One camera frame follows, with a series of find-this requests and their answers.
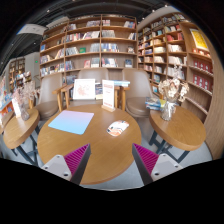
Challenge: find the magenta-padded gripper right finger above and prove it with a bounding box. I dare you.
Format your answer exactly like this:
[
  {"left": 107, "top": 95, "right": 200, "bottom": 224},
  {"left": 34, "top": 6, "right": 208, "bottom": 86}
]
[{"left": 131, "top": 143, "right": 184, "bottom": 186}]

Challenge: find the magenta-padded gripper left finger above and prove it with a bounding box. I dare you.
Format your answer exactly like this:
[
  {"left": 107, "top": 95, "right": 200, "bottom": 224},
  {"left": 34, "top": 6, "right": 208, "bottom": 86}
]
[{"left": 41, "top": 143, "right": 92, "bottom": 186}]

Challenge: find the white and orange computer mouse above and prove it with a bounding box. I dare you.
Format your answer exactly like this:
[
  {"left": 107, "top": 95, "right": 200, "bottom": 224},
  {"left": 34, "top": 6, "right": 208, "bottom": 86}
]
[{"left": 106, "top": 120, "right": 130, "bottom": 138}]

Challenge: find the blue-pink gradient mouse pad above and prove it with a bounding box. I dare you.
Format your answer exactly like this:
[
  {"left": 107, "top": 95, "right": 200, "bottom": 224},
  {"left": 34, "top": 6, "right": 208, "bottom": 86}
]
[{"left": 47, "top": 109, "right": 95, "bottom": 136}]

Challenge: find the round wooden side table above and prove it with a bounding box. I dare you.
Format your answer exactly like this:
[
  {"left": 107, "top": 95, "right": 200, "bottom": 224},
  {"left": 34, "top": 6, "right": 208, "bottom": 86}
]
[
  {"left": 148, "top": 105, "right": 208, "bottom": 164},
  {"left": 2, "top": 107, "right": 41, "bottom": 166}
]

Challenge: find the glass vase with dried flowers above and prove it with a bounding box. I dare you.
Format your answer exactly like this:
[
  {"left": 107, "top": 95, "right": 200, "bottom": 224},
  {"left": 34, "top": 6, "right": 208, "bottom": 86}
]
[
  {"left": 157, "top": 64, "right": 190, "bottom": 122},
  {"left": 11, "top": 81, "right": 39, "bottom": 122}
]

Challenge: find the brown padded wooden armchair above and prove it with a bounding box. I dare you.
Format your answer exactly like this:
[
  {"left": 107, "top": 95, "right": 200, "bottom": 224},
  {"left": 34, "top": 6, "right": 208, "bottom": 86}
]
[
  {"left": 121, "top": 68, "right": 154, "bottom": 118},
  {"left": 53, "top": 67, "right": 129, "bottom": 113},
  {"left": 34, "top": 72, "right": 64, "bottom": 121}
]

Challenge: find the stack of magazines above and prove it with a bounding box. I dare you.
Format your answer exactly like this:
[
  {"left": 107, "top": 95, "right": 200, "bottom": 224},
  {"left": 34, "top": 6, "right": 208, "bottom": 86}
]
[{"left": 144, "top": 96, "right": 167, "bottom": 112}]

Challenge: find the small white card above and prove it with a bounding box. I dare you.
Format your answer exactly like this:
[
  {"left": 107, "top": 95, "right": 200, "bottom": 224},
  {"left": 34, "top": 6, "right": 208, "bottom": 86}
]
[{"left": 12, "top": 98, "right": 22, "bottom": 118}]

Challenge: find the white framed floral picture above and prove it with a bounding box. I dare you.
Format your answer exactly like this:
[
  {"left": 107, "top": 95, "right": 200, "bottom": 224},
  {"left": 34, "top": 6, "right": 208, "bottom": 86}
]
[{"left": 72, "top": 78, "right": 97, "bottom": 101}]

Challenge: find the orange book display table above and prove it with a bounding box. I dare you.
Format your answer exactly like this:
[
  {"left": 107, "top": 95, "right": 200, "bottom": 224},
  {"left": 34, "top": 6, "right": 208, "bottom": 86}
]
[{"left": 0, "top": 74, "right": 16, "bottom": 134}]

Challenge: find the dark cover book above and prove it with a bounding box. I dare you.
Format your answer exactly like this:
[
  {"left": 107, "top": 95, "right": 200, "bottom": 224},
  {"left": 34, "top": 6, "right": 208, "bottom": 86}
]
[{"left": 94, "top": 83, "right": 104, "bottom": 101}]

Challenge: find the white sign on wooden base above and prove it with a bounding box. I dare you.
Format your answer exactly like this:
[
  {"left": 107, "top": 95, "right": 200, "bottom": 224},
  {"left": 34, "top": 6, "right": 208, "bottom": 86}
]
[{"left": 100, "top": 79, "right": 117, "bottom": 113}]

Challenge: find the stack of blue books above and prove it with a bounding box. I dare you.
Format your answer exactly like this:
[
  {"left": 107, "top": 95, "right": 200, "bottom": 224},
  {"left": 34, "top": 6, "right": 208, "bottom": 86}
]
[{"left": 109, "top": 79, "right": 131, "bottom": 88}]

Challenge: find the narrow distant bookshelf unit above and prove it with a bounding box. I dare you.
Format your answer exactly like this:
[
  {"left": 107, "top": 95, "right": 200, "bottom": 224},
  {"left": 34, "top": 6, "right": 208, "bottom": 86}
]
[{"left": 8, "top": 56, "right": 27, "bottom": 93}]

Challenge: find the tall wooden bookshelf unit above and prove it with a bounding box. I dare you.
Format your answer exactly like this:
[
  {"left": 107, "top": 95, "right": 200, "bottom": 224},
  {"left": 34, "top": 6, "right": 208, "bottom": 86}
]
[{"left": 136, "top": 12, "right": 224, "bottom": 158}]

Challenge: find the white hanging ceiling sign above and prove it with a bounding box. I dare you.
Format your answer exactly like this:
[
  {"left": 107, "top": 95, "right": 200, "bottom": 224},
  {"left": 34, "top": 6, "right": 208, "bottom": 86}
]
[{"left": 16, "top": 23, "right": 48, "bottom": 37}]

